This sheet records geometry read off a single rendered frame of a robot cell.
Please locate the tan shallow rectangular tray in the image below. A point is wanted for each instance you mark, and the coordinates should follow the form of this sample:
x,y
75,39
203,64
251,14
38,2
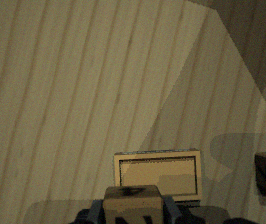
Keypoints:
x,y
176,173

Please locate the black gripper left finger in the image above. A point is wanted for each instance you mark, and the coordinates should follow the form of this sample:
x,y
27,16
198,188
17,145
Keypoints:
x,y
94,215

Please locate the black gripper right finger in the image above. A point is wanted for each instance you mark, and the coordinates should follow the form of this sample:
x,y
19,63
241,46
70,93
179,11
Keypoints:
x,y
180,214

